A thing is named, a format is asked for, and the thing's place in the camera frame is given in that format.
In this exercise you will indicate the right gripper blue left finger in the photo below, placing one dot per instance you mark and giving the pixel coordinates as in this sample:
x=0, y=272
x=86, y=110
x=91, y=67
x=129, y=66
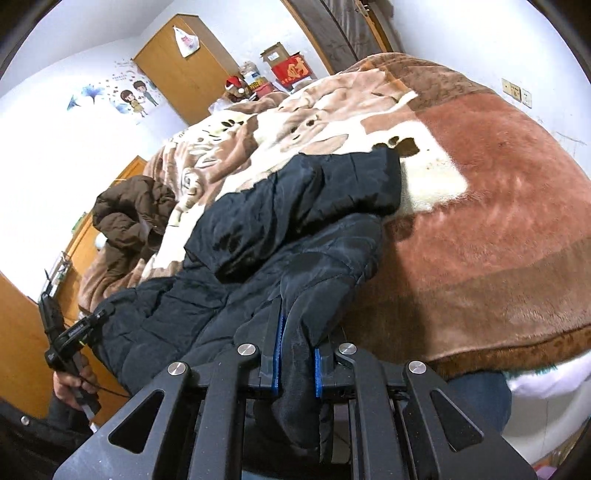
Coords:
x=269, y=370

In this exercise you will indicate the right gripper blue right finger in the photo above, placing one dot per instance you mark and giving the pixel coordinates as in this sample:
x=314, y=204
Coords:
x=326, y=371

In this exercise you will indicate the black hooded puffer jacket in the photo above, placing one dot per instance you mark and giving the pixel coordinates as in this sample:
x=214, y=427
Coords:
x=310, y=234

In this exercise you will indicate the person's left hand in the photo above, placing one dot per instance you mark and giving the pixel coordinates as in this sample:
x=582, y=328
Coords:
x=65, y=384

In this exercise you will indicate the wooden headboard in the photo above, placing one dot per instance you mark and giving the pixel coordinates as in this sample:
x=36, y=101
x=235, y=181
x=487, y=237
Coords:
x=92, y=239

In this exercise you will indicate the brown puffer jacket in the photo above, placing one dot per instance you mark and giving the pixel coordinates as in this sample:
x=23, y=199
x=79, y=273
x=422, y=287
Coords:
x=133, y=216

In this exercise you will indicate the brown cream plush blanket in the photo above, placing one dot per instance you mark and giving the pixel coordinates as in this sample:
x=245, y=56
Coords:
x=487, y=261

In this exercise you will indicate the red santa hat toy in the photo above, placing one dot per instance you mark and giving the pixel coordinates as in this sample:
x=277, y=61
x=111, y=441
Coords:
x=236, y=89

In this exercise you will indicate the wooden wardrobe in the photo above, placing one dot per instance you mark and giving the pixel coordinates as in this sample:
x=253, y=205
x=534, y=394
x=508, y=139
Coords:
x=191, y=84

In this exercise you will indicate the red gift box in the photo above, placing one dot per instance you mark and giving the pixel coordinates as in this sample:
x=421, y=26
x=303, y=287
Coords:
x=292, y=70

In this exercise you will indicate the cardboard box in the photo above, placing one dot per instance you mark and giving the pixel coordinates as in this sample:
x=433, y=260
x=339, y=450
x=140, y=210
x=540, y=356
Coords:
x=274, y=55

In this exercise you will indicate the white plastic bag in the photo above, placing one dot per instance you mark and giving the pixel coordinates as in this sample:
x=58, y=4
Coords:
x=187, y=43

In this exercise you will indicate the wooden door with curtain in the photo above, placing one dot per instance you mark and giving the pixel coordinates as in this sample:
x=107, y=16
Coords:
x=345, y=32

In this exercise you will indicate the cartoon couple wall sticker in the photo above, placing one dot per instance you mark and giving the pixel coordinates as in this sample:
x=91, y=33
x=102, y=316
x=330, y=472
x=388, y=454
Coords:
x=125, y=88

